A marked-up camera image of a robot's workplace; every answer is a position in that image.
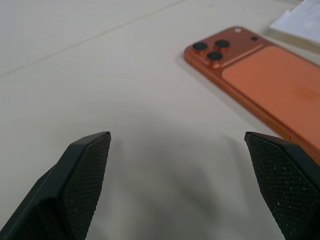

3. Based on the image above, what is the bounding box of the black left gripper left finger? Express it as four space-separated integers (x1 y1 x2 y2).
0 131 112 240

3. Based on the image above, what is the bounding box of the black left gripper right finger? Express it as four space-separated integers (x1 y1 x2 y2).
244 131 320 240

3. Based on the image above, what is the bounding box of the orange smartphone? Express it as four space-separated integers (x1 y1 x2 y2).
183 24 320 165

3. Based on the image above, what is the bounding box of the white phone box base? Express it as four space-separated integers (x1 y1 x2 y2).
264 0 320 55

